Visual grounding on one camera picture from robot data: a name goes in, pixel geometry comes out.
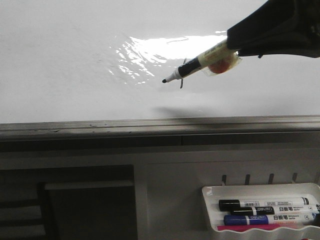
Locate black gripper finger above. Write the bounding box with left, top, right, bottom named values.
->
left=227, top=0, right=320, bottom=58

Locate black whiteboard marker with tape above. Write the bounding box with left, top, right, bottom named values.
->
left=162, top=39, right=241, bottom=83

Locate metal hook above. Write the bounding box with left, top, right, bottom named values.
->
left=291, top=172, right=298, bottom=184
left=268, top=173, right=274, bottom=185
left=221, top=174, right=227, bottom=186
left=244, top=174, right=251, bottom=185

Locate white plastic marker tray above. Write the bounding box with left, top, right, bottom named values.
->
left=202, top=183, right=320, bottom=240

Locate black capped marker middle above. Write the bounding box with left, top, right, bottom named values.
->
left=230, top=204, right=320, bottom=216

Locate black capped marker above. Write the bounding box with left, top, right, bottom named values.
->
left=218, top=196, right=312, bottom=211
left=230, top=204, right=320, bottom=216

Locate black capped marker top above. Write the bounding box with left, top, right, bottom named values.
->
left=218, top=196, right=312, bottom=211

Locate blue capped marker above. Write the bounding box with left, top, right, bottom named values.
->
left=223, top=213, right=319, bottom=226

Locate pink eraser strip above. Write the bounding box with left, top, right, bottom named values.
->
left=216, top=224, right=282, bottom=232

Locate white whiteboard with grey frame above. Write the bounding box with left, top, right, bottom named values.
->
left=0, top=0, right=320, bottom=140

